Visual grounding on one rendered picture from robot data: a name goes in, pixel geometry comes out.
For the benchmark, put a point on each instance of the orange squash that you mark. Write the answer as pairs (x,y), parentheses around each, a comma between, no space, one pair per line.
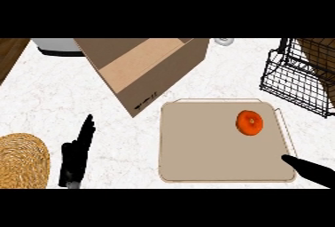
(249,123)

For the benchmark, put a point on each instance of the woven straw placemat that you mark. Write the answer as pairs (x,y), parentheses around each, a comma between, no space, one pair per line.
(22,161)

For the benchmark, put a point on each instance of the small white round object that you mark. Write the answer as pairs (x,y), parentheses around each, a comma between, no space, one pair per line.
(224,41)

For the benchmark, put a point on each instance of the dark wooden panel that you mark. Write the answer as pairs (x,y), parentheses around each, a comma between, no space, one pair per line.
(9,54)

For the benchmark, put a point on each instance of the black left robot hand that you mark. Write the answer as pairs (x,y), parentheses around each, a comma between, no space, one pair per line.
(77,149)

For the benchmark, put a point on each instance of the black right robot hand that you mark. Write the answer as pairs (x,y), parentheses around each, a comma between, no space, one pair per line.
(310,170)

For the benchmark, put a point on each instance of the brown cardboard box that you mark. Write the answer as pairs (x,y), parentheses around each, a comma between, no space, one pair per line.
(146,69)

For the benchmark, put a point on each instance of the grey pot with black base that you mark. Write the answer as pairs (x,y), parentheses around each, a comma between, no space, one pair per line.
(59,47)

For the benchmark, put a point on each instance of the beige tray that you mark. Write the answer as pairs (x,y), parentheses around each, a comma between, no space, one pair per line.
(217,144)

